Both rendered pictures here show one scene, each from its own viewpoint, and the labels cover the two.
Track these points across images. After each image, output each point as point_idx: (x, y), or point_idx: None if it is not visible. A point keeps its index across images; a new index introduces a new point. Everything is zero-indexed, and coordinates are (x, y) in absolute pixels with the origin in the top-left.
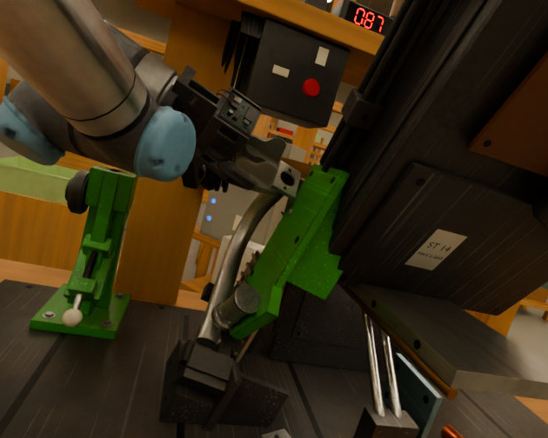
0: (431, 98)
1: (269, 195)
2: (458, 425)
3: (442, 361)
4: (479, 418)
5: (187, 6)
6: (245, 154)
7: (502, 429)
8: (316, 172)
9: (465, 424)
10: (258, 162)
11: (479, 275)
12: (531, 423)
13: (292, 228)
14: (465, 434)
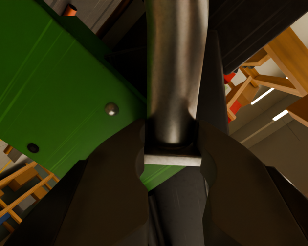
0: None
1: (149, 94)
2: (88, 0)
3: (17, 156)
4: (106, 0)
5: None
6: (210, 242)
7: (105, 10)
8: (165, 167)
9: (93, 1)
10: (213, 176)
11: None
12: None
13: (62, 130)
14: (83, 7)
